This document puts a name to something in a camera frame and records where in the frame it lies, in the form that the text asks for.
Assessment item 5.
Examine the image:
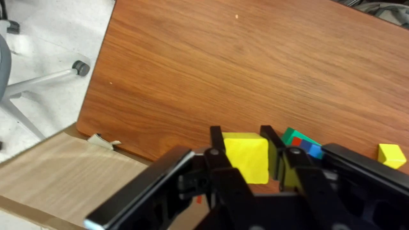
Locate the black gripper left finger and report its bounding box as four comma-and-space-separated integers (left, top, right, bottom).
203, 123, 253, 203

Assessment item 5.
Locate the green bridge block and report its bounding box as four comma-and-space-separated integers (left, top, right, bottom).
279, 126, 319, 148

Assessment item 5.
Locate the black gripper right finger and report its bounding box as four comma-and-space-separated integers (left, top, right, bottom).
259, 123, 327, 203

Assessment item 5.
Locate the large yellow cube block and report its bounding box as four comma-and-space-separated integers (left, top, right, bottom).
221, 131, 270, 185

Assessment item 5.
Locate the red flat block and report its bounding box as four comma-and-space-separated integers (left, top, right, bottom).
290, 135, 304, 149

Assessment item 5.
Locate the light grey office chair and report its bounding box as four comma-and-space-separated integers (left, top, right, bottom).
0, 0, 92, 150

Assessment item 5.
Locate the blue rectangular block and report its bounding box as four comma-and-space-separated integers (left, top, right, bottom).
299, 139, 325, 160

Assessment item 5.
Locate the small yellow cube block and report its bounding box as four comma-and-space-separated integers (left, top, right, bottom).
375, 141, 409, 171

